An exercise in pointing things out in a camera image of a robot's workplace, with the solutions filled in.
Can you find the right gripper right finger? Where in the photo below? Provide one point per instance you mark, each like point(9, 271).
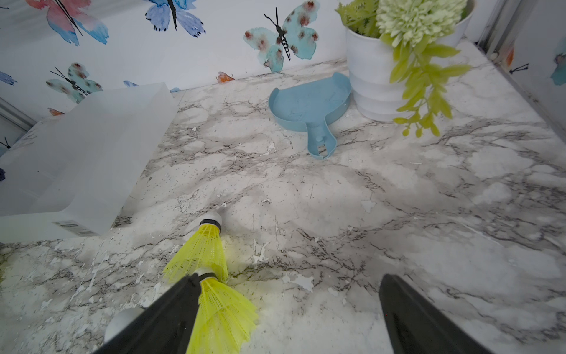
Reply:
point(415, 326)

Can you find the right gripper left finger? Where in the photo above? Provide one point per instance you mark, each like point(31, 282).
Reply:
point(164, 327)

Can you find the yellow shuttlecock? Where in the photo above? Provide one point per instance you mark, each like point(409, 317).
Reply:
point(225, 320)
point(204, 249)

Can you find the translucent plastic storage box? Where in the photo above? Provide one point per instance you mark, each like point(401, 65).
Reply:
point(71, 176)

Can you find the light blue dustpan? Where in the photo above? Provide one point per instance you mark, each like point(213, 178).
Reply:
point(312, 108)

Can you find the white potted artificial plant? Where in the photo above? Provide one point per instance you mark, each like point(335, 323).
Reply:
point(411, 32)

